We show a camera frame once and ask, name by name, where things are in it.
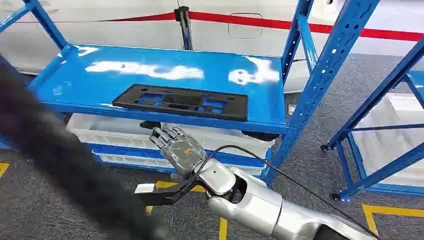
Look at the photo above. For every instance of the black stanchion post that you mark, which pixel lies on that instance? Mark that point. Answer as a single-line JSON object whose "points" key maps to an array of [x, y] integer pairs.
{"points": [[185, 30]]}

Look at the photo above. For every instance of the yellow floor tape square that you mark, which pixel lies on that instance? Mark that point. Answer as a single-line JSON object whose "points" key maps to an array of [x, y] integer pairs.
{"points": [[223, 228], [391, 210], [3, 168]]}

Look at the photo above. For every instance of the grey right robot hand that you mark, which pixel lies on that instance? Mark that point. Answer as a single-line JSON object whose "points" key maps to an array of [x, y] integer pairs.
{"points": [[182, 152]]}

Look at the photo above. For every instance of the black camera bracket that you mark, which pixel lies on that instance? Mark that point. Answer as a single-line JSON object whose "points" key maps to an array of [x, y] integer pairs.
{"points": [[159, 198]]}

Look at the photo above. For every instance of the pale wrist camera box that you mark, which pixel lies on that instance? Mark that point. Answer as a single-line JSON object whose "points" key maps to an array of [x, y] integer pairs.
{"points": [[144, 188]]}

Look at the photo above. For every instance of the blue metal shelf rack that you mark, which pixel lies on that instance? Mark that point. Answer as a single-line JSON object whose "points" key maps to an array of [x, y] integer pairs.
{"points": [[82, 89], [374, 98]]}

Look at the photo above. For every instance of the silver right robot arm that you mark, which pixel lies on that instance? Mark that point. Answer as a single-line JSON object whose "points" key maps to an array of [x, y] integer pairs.
{"points": [[258, 205]]}

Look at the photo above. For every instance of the black plastic panel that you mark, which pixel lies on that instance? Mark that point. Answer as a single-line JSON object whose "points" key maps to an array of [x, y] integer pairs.
{"points": [[232, 106]]}

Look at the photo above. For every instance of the red barrier belt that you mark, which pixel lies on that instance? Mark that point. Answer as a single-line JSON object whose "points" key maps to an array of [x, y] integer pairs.
{"points": [[265, 23]]}

